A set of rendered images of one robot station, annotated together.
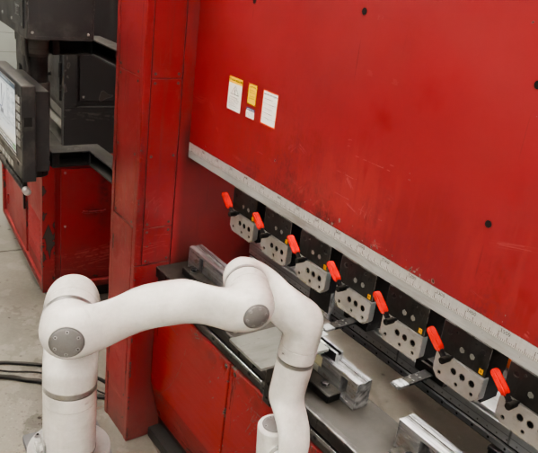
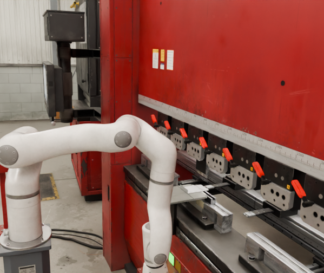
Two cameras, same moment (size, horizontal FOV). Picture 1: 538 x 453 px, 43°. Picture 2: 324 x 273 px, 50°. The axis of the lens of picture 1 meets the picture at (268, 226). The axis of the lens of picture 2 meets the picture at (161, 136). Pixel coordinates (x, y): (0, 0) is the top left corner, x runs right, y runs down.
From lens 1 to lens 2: 0.60 m
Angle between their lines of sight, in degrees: 15
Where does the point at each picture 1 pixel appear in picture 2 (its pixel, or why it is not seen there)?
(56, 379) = (9, 184)
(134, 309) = (51, 138)
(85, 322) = (18, 142)
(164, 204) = not seen: hidden behind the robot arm
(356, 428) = (220, 243)
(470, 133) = (266, 28)
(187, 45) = (133, 39)
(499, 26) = not seen: outside the picture
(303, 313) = (160, 144)
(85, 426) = (30, 218)
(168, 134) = (125, 89)
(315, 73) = (189, 29)
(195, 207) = not seen: hidden behind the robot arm
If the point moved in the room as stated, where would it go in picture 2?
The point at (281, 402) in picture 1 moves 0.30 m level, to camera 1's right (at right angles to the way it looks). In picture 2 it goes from (152, 207) to (236, 218)
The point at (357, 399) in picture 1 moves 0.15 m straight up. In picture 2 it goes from (224, 226) to (226, 197)
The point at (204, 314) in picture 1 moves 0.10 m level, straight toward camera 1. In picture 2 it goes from (94, 141) to (83, 149)
